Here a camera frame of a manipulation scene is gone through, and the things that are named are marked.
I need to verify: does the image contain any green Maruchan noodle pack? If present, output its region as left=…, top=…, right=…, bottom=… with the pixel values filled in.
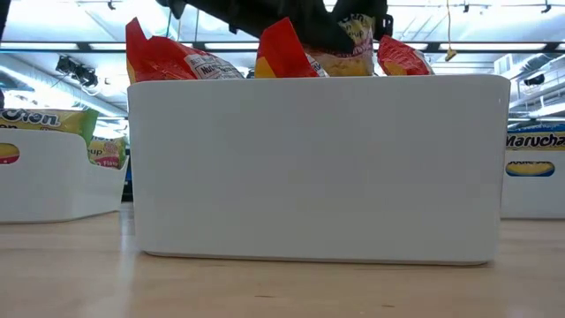
left=0, top=108, right=100, bottom=166
left=303, top=12, right=377, bottom=79
left=87, top=135, right=130, bottom=170

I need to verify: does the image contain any black overhead beam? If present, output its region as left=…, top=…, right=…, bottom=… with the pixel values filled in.
left=0, top=40, right=565, bottom=54

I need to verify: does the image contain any red Maruchan noodle pack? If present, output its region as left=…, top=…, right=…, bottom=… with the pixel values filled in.
left=254, top=17, right=329, bottom=80
left=124, top=17, right=245, bottom=85
left=376, top=34, right=437, bottom=77

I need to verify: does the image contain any white plastic bin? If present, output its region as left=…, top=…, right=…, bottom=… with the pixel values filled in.
left=0, top=127, right=130, bottom=225
left=126, top=73, right=512, bottom=267
left=500, top=148, right=565, bottom=221

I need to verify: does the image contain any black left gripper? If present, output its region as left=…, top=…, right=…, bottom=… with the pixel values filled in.
left=185, top=0, right=395, bottom=55

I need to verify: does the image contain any blue Maruchan noodle pack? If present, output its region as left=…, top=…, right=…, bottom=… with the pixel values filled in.
left=504, top=122, right=565, bottom=178

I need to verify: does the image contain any yellow hanging cord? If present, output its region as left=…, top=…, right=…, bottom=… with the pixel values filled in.
left=444, top=0, right=458, bottom=63

